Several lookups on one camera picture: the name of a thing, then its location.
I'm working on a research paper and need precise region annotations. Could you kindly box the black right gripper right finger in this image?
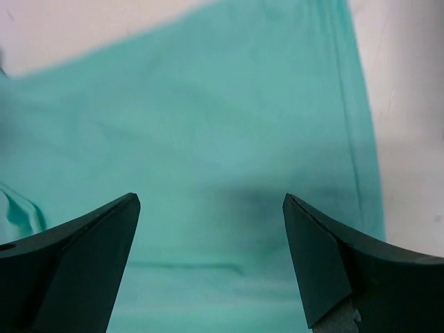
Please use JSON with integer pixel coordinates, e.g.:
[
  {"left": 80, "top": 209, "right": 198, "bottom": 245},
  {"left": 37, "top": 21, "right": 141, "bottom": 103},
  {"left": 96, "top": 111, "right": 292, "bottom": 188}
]
[{"left": 283, "top": 194, "right": 443, "bottom": 332}]

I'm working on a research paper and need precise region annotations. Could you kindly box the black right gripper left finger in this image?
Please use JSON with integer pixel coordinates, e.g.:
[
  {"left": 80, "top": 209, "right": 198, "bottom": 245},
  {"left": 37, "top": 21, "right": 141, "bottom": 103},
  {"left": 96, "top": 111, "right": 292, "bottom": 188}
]
[{"left": 1, "top": 193, "right": 140, "bottom": 333}]

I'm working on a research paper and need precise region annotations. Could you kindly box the green t-shirt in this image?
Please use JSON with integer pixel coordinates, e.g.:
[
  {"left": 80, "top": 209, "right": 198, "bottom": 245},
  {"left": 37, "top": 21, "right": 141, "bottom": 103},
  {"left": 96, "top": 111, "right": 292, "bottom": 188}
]
[{"left": 1, "top": 1, "right": 384, "bottom": 332}]

